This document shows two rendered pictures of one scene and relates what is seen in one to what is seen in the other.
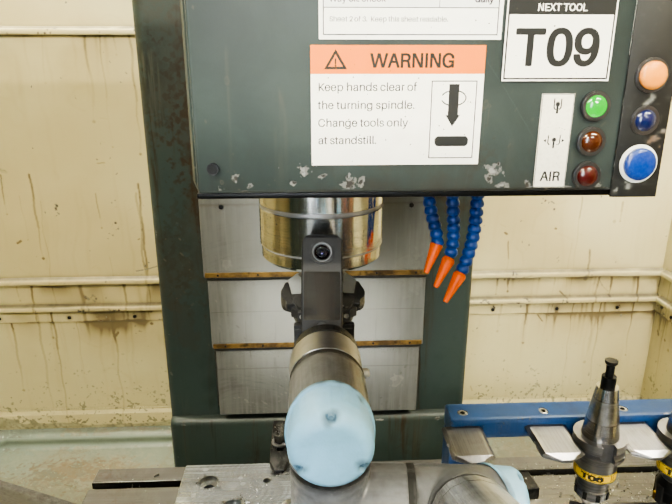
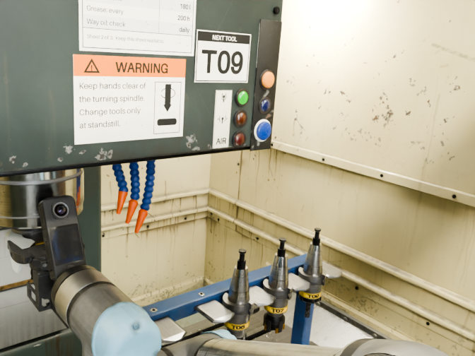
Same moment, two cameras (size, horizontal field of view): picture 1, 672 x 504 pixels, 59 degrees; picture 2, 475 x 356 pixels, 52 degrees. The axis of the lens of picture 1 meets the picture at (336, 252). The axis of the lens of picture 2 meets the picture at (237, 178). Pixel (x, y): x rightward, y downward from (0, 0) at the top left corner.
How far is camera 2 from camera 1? 0.23 m
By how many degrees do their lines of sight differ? 37
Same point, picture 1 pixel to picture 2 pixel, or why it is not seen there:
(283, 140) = (52, 126)
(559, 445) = (219, 312)
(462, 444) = (162, 330)
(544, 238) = not seen: hidden behind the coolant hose
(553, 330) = (146, 242)
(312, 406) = (118, 323)
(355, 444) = (153, 340)
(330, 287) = (72, 236)
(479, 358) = not seen: hidden behind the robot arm
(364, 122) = (112, 111)
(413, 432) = (66, 347)
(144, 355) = not seen: outside the picture
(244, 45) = (20, 52)
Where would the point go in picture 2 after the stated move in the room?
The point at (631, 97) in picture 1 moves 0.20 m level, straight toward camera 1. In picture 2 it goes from (258, 92) to (300, 111)
